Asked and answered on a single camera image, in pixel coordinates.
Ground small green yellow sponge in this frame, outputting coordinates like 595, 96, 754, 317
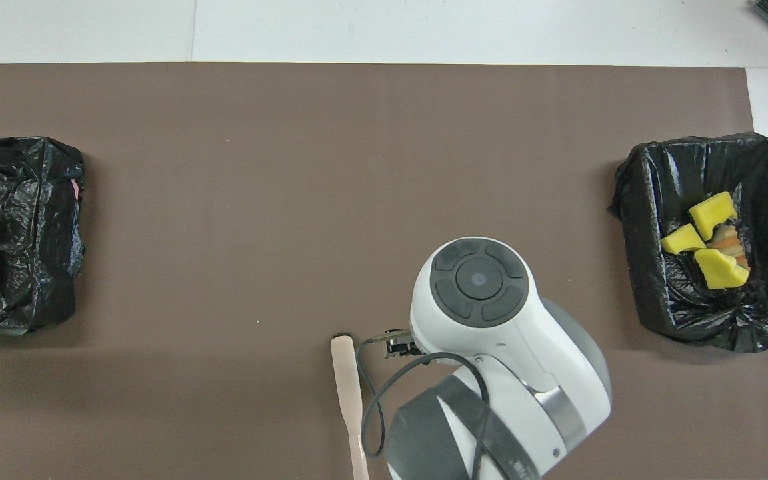
694, 248, 750, 290

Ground crumpled black bag-lined bin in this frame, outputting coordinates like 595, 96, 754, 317
0, 137, 85, 334

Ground plain yellow sponge piece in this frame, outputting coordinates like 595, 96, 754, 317
689, 192, 738, 241

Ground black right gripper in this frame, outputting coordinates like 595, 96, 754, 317
384, 329, 426, 358

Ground pale striped pastry chunk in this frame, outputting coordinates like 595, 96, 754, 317
707, 225, 750, 267

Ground open black bag-lined bin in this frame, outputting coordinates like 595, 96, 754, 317
608, 132, 768, 354

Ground yellow sponge green backing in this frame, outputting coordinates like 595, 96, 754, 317
661, 223, 706, 255

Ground brown table mat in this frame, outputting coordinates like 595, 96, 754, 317
0, 63, 768, 480

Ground beige brush black bristles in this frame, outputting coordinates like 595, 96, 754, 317
330, 332, 371, 480

